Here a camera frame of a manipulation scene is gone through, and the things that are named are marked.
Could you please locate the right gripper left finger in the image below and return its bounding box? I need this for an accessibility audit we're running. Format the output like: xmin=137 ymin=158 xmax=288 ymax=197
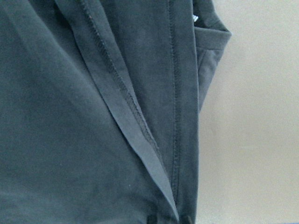
xmin=146 ymin=216 xmax=157 ymax=224

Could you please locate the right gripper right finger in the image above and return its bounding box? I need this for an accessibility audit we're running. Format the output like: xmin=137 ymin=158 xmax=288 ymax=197
xmin=181 ymin=216 xmax=193 ymax=224

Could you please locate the black graphic t-shirt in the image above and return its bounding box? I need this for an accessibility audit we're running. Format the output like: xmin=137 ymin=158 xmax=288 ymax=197
xmin=0 ymin=0 xmax=231 ymax=224

